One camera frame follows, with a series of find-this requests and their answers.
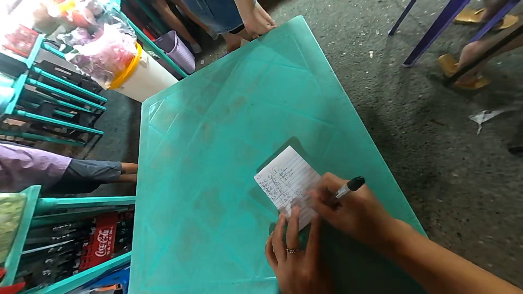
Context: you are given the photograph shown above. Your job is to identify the person's left hand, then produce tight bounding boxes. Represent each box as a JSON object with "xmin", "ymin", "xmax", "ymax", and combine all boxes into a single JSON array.
[{"xmin": 265, "ymin": 205, "xmax": 336, "ymax": 294}]

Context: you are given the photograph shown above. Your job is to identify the white lined paper sheet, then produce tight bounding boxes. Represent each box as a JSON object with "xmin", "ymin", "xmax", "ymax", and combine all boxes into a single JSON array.
[{"xmin": 254, "ymin": 145, "xmax": 323, "ymax": 232}]

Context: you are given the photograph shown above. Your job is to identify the person's right hand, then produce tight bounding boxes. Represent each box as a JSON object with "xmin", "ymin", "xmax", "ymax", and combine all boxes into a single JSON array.
[{"xmin": 307, "ymin": 172, "xmax": 399, "ymax": 253}]

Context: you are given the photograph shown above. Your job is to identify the teal shelf with bottles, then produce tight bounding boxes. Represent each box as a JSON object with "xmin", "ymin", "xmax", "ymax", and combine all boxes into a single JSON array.
[{"xmin": 0, "ymin": 185, "xmax": 136, "ymax": 294}]

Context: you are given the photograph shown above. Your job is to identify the pile of plastic bags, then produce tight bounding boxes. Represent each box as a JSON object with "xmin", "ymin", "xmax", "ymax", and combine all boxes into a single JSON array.
[{"xmin": 0, "ymin": 0, "xmax": 138, "ymax": 90}]

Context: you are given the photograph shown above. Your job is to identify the white bucket with yellow rim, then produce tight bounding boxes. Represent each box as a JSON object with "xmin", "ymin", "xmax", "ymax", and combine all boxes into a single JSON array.
[{"xmin": 107, "ymin": 43, "xmax": 180, "ymax": 103}]

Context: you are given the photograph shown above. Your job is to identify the purple plastic chair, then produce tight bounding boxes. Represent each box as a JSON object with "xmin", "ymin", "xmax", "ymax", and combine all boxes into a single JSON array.
[{"xmin": 387, "ymin": 0, "xmax": 521, "ymax": 68}]

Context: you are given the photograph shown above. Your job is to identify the black marker pen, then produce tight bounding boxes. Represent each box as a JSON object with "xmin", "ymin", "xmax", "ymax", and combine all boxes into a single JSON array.
[{"xmin": 329, "ymin": 176, "xmax": 365, "ymax": 204}]

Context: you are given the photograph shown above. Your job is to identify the lilac plastic basket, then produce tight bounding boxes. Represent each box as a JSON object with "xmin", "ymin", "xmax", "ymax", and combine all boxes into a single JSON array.
[{"xmin": 154, "ymin": 30, "xmax": 197, "ymax": 75}]

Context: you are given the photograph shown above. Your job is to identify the white crumpled litter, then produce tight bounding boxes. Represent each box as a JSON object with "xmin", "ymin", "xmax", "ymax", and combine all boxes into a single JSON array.
[{"xmin": 468, "ymin": 109, "xmax": 507, "ymax": 135}]

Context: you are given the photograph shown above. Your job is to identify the teal metal rack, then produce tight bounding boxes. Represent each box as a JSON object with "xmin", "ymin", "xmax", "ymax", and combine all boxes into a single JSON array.
[{"xmin": 0, "ymin": 33, "xmax": 108, "ymax": 147}]

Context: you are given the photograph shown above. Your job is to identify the green plastic table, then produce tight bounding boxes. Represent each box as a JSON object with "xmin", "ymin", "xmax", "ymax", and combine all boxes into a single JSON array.
[{"xmin": 128, "ymin": 16, "xmax": 429, "ymax": 294}]

